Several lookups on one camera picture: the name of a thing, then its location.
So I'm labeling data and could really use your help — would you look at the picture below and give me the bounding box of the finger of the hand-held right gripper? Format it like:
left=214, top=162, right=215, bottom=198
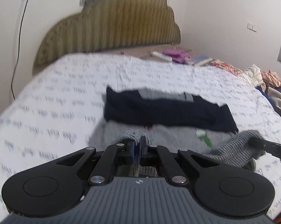
left=247, top=136, right=281, bottom=162

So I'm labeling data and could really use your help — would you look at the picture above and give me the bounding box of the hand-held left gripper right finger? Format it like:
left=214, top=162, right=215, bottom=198
left=139, top=136, right=222, bottom=186

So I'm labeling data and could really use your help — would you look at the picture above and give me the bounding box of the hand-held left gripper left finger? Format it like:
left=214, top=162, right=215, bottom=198
left=54, top=139, right=137, bottom=186

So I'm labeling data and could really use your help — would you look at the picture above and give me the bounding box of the grey sweater with navy sleeves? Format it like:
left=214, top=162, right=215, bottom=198
left=88, top=86, right=266, bottom=178

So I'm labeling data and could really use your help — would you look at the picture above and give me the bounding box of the pile of clothes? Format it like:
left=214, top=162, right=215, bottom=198
left=244, top=63, right=281, bottom=124

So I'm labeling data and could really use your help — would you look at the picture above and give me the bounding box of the white printed quilt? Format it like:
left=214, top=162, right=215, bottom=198
left=0, top=52, right=281, bottom=223

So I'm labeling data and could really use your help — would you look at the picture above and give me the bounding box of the purple cloth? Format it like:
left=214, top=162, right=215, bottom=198
left=162, top=49, right=191, bottom=64

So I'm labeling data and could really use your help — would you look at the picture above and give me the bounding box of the blue book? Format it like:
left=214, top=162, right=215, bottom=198
left=192, top=55, right=213, bottom=66

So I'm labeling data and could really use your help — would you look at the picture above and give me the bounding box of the olive padded headboard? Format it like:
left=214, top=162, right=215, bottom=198
left=32, top=0, right=181, bottom=76

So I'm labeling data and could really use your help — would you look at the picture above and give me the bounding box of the black wall cable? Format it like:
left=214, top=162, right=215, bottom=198
left=11, top=0, right=32, bottom=101

